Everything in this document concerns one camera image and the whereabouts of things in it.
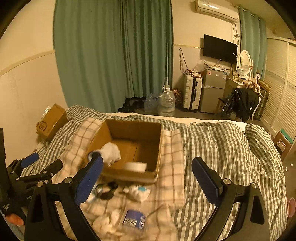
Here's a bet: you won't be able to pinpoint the silver mini fridge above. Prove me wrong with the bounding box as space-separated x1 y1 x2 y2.
199 68 227 113

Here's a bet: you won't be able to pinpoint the blue tissue pack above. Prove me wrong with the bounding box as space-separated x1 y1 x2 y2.
118 202 147 236

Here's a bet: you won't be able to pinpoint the white louvered wardrobe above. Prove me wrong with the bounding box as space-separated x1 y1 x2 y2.
262 38 295 140

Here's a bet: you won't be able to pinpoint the small water bottle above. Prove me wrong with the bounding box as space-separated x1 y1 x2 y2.
144 94 158 113

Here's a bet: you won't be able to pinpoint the black sunglasses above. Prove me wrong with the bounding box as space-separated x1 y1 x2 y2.
94 181 118 200

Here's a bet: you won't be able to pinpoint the white bear toy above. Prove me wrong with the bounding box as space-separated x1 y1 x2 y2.
123 185 151 202

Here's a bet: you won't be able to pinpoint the dressing table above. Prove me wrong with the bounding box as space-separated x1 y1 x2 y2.
223 77 243 98

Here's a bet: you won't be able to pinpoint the white air conditioner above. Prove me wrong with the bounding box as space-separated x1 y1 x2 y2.
195 0 239 23

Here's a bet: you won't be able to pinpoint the green topped floor box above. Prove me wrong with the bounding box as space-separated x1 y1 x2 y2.
273 129 293 161

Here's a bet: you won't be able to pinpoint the person's left hand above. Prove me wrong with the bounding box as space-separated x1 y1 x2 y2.
5 214 24 226

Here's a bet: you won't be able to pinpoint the cream lace underwear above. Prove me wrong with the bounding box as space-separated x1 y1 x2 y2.
92 209 123 238

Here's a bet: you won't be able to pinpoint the black wall television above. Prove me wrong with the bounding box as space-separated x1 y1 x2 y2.
203 35 238 64

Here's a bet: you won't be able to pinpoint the green curtain right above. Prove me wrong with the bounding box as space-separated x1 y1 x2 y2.
239 7 267 80

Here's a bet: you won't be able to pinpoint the white sock blue cuff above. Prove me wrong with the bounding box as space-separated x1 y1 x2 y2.
87 142 121 167

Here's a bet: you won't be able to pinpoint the large water bottle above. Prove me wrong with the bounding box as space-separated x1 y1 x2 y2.
158 84 176 117

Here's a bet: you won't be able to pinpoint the white suitcase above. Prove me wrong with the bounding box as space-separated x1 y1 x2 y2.
183 73 202 111

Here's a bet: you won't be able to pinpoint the closed SF cardboard box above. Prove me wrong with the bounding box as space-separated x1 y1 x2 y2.
36 104 68 141

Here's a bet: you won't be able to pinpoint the white oval mirror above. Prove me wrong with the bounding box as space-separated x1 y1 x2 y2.
236 50 252 76

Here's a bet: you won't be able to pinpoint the open cardboard box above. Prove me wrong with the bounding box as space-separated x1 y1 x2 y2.
86 119 163 184

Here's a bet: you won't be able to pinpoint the chair with black clothes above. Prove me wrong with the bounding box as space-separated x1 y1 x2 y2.
214 80 270 123

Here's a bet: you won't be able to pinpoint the beige plaid blanket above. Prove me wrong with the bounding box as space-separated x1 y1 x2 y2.
53 118 185 240

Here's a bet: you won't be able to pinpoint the green curtain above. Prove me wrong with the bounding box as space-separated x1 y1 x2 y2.
239 7 267 80
53 1 173 113

